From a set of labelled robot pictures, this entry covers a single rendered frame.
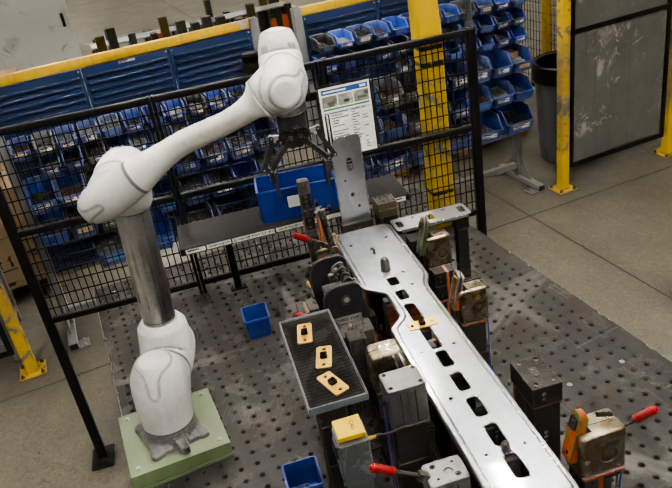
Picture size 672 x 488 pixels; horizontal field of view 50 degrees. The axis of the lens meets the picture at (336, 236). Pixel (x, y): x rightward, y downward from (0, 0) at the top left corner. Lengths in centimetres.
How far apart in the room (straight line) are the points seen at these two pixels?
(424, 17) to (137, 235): 143
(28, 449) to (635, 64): 424
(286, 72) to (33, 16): 701
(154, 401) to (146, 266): 39
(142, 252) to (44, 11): 650
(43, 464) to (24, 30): 570
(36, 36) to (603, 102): 584
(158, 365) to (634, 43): 393
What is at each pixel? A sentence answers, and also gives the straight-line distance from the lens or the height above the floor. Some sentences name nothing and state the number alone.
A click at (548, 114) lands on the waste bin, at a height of 38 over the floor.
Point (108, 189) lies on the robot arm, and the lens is 191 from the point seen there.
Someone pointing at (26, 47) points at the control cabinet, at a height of 90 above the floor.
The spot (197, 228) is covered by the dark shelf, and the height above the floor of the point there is 103.
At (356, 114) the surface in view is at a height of 131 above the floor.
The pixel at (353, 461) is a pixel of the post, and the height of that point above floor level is 109.
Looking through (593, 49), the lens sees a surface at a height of 90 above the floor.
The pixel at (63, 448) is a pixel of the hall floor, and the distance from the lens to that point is 370.
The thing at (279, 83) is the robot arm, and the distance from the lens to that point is 159.
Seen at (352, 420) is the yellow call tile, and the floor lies 116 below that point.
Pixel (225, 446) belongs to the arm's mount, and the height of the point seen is 74.
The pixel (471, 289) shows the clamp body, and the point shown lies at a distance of 216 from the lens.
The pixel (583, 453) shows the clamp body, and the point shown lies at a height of 102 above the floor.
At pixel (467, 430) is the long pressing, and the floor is 100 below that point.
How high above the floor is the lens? 222
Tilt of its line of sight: 28 degrees down
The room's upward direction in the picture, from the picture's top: 9 degrees counter-clockwise
